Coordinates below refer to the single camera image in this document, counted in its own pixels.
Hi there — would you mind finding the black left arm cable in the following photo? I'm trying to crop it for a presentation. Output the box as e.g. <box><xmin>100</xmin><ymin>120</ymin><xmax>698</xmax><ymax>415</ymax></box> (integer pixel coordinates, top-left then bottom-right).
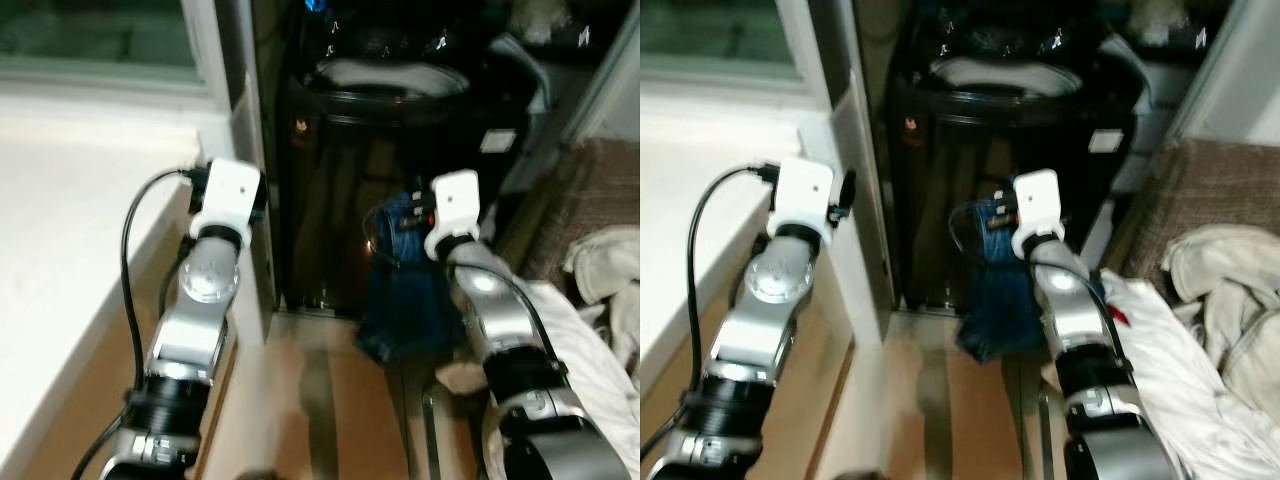
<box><xmin>70</xmin><ymin>167</ymin><xmax>207</xmax><ymax>480</ymax></box>
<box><xmin>640</xmin><ymin>163</ymin><xmax>781</xmax><ymax>461</ymax></box>

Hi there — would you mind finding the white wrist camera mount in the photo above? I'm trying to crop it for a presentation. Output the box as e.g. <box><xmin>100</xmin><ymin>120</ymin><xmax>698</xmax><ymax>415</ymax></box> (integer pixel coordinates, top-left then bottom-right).
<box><xmin>1010</xmin><ymin>169</ymin><xmax>1063</xmax><ymax>259</ymax></box>
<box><xmin>423</xmin><ymin>170</ymin><xmax>483</xmax><ymax>261</ymax></box>
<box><xmin>768</xmin><ymin>157</ymin><xmax>837</xmax><ymax>249</ymax></box>
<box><xmin>190</xmin><ymin>158</ymin><xmax>267</xmax><ymax>247</ymax></box>

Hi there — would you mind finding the beige crumpled garment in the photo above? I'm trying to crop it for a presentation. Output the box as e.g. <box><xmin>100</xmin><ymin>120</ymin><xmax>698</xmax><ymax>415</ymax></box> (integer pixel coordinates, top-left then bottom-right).
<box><xmin>1160</xmin><ymin>225</ymin><xmax>1280</xmax><ymax>421</ymax></box>
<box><xmin>562</xmin><ymin>225</ymin><xmax>641</xmax><ymax>377</ymax></box>

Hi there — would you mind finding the blue denim garment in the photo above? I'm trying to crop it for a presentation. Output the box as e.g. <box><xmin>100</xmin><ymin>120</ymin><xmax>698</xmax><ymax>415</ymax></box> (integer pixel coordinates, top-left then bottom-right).
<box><xmin>955</xmin><ymin>195</ymin><xmax>1047</xmax><ymax>363</ymax></box>
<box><xmin>355</xmin><ymin>190</ymin><xmax>467</xmax><ymax>367</ymax></box>

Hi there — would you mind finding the white framed window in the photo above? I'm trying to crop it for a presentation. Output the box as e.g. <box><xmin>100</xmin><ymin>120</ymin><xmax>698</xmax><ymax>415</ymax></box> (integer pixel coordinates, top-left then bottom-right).
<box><xmin>640</xmin><ymin>0</ymin><xmax>807</xmax><ymax>83</ymax></box>
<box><xmin>0</xmin><ymin>0</ymin><xmax>217</xmax><ymax>87</ymax></box>

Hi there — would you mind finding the white laundry piece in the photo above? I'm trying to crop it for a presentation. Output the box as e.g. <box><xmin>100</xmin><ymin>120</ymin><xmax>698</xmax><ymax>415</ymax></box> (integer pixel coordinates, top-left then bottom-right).
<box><xmin>930</xmin><ymin>55</ymin><xmax>1087</xmax><ymax>99</ymax></box>
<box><xmin>320</xmin><ymin>57</ymin><xmax>471</xmax><ymax>99</ymax></box>

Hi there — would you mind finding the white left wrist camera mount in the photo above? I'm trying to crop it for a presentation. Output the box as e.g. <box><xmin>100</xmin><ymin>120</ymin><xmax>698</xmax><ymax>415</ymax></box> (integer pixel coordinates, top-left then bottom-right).
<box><xmin>768</xmin><ymin>157</ymin><xmax>837</xmax><ymax>249</ymax></box>
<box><xmin>190</xmin><ymin>158</ymin><xmax>267</xmax><ymax>247</ymax></box>

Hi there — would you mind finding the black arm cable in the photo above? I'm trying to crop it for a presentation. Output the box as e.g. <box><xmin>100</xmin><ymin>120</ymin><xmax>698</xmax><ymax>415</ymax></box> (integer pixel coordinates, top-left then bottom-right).
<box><xmin>70</xmin><ymin>167</ymin><xmax>207</xmax><ymax>480</ymax></box>
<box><xmin>640</xmin><ymin>163</ymin><xmax>781</xmax><ymax>461</ymax></box>
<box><xmin>1030</xmin><ymin>258</ymin><xmax>1127</xmax><ymax>363</ymax></box>
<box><xmin>450</xmin><ymin>260</ymin><xmax>561</xmax><ymax>373</ymax></box>

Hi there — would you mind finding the black top-load washing machine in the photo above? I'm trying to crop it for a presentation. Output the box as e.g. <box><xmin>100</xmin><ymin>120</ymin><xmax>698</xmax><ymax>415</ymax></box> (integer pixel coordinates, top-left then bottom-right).
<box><xmin>880</xmin><ymin>0</ymin><xmax>1153</xmax><ymax>313</ymax></box>
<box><xmin>272</xmin><ymin>0</ymin><xmax>547</xmax><ymax>313</ymax></box>

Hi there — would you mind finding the brown woven laundry basket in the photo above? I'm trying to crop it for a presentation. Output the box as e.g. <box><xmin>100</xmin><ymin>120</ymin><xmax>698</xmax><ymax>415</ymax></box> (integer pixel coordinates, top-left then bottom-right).
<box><xmin>525</xmin><ymin>138</ymin><xmax>641</xmax><ymax>287</ymax></box>
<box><xmin>1120</xmin><ymin>138</ymin><xmax>1280</xmax><ymax>291</ymax></box>

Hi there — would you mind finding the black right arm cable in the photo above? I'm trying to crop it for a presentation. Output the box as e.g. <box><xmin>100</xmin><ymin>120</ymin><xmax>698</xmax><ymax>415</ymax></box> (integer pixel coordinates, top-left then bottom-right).
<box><xmin>1030</xmin><ymin>258</ymin><xmax>1127</xmax><ymax>363</ymax></box>
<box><xmin>450</xmin><ymin>260</ymin><xmax>561</xmax><ymax>373</ymax></box>

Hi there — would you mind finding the white cloth garment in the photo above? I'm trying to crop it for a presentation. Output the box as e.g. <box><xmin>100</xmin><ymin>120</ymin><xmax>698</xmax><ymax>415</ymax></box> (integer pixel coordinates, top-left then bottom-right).
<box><xmin>1040</xmin><ymin>270</ymin><xmax>1280</xmax><ymax>480</ymax></box>
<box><xmin>435</xmin><ymin>265</ymin><xmax>641</xmax><ymax>480</ymax></box>

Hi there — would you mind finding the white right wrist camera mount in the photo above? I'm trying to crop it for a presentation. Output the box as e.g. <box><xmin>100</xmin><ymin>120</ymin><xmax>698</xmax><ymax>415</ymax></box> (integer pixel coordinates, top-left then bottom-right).
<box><xmin>1010</xmin><ymin>169</ymin><xmax>1063</xmax><ymax>259</ymax></box>
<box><xmin>423</xmin><ymin>170</ymin><xmax>483</xmax><ymax>261</ymax></box>

